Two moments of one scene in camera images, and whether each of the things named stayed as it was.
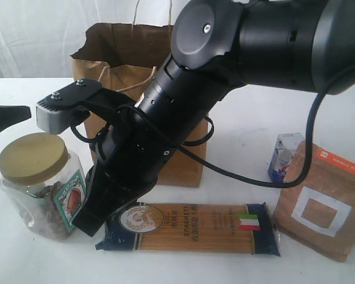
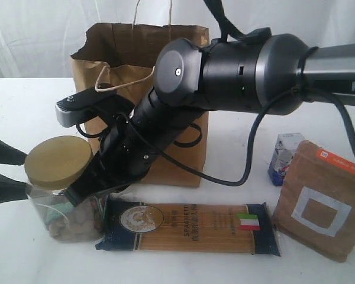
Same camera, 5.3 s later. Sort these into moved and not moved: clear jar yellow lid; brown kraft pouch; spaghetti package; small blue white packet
Moved: clear jar yellow lid
Not moved: spaghetti package; brown kraft pouch; small blue white packet
